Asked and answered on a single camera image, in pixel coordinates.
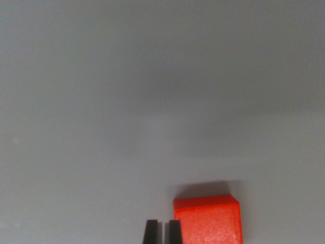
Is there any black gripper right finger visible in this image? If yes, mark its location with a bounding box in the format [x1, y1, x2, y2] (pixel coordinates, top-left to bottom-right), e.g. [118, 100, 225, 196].
[165, 219, 184, 244]

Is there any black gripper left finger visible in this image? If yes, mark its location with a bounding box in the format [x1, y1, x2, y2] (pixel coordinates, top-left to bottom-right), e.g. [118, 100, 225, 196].
[142, 219, 164, 244]

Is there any red wooden cube block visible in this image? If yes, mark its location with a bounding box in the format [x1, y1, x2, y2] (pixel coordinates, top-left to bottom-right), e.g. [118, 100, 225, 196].
[173, 194, 243, 244]

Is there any grey plastic tray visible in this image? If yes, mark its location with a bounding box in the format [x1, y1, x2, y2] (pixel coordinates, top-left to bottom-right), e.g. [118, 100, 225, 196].
[0, 0, 325, 244]

